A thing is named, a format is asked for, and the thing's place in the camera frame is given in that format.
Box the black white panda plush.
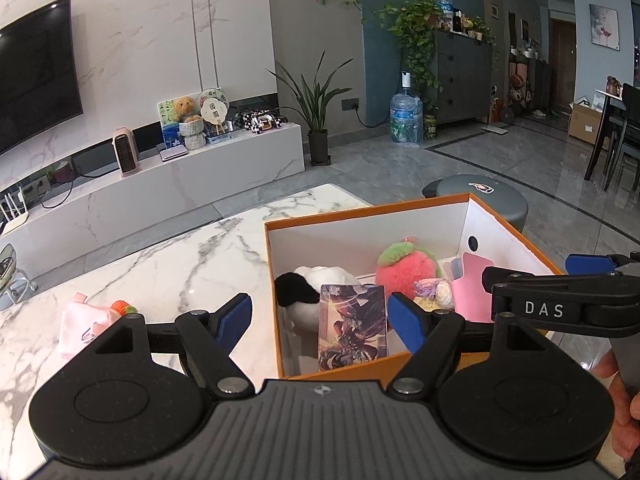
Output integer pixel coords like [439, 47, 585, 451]
[273, 265, 362, 332]

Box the pink peach plush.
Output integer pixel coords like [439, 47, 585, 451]
[375, 242, 444, 304]

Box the cluttered toy shelf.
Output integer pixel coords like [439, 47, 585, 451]
[506, 44, 554, 117]

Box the orange white storage box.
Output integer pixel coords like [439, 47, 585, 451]
[263, 192, 567, 379]

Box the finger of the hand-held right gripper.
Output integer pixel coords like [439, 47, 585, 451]
[566, 254, 636, 275]
[481, 266, 583, 333]

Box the trailing ivy plant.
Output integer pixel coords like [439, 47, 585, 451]
[376, 0, 447, 112]

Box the open cardboard box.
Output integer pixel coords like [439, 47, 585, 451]
[567, 102, 609, 149]

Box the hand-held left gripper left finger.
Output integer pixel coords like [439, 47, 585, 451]
[92, 292, 253, 401]

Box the pink carrot plush pouch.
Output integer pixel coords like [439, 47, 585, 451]
[58, 293, 139, 362]

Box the black curved television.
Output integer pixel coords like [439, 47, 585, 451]
[0, 0, 84, 157]

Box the purple yellow crochet toy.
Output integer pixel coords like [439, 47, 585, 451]
[413, 277, 456, 312]

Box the round white paper fan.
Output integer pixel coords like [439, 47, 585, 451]
[198, 88, 232, 137]

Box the black white patterned toy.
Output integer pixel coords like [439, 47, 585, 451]
[234, 108, 290, 135]

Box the white wifi router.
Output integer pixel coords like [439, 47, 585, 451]
[0, 186, 31, 237]

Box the potted long-leaf plant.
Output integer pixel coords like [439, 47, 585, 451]
[266, 57, 354, 167]

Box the grey round stool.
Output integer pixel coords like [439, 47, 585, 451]
[421, 175, 530, 234]

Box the black power cable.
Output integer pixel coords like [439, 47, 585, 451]
[352, 104, 392, 129]

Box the brown teddy bear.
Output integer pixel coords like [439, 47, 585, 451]
[172, 96, 197, 124]

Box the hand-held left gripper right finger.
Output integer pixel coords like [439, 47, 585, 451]
[387, 291, 551, 401]

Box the dark dining table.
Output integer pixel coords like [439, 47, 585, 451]
[594, 89, 640, 112]

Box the black dining chair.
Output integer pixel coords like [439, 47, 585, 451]
[583, 82, 640, 194]

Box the pink space heater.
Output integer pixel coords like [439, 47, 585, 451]
[112, 127, 141, 176]

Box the blue water jug with pump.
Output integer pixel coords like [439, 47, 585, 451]
[388, 71, 424, 149]

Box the person's right hand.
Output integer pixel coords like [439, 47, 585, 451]
[592, 350, 640, 461]

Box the white marble tv console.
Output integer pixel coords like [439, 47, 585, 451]
[0, 122, 306, 282]

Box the brown wooden door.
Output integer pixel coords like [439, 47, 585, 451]
[550, 19, 579, 112]

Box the framed wall picture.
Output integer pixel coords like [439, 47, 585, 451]
[588, 3, 622, 51]

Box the dark illustrated card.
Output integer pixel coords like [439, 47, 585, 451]
[318, 283, 389, 374]

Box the dark grey drawer cabinet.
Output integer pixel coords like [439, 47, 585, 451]
[434, 29, 494, 124]

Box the green painted picture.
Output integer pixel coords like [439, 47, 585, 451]
[157, 97, 190, 150]

